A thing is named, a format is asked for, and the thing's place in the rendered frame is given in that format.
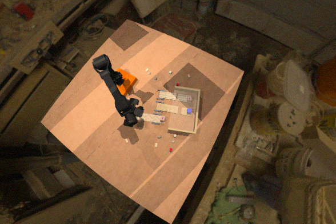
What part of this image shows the pale yellow strip with pink zigzag pattern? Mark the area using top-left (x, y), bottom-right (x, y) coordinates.
top-left (136, 113), bottom-right (165, 124)

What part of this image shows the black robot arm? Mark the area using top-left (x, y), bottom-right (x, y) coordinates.
top-left (92, 54), bottom-right (144, 127)

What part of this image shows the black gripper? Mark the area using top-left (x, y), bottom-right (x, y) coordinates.
top-left (123, 98), bottom-right (139, 127)

